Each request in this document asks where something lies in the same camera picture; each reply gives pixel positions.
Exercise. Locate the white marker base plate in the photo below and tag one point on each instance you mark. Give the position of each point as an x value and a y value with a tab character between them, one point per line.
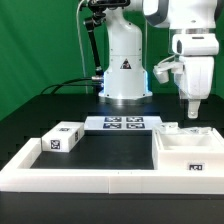
120	123

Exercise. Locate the white cabinet top block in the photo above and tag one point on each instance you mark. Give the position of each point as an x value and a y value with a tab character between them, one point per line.
63	137

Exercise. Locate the white cabinet door panel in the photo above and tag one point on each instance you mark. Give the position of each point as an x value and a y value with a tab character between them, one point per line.
167	127

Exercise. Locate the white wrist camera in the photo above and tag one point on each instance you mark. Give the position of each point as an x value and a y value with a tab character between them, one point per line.
161	70

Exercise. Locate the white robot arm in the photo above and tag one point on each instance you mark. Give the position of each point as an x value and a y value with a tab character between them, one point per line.
192	48

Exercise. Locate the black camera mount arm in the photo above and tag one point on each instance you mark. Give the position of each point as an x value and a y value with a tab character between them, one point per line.
94	36

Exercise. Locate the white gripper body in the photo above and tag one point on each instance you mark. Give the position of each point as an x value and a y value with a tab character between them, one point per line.
194	81

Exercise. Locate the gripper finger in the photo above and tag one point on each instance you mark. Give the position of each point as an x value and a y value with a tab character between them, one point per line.
193	108

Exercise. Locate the white cabinet body box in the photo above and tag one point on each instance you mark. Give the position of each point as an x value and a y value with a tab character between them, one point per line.
188	152

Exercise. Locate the white workspace border frame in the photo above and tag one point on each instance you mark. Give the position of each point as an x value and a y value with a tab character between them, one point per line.
18	175

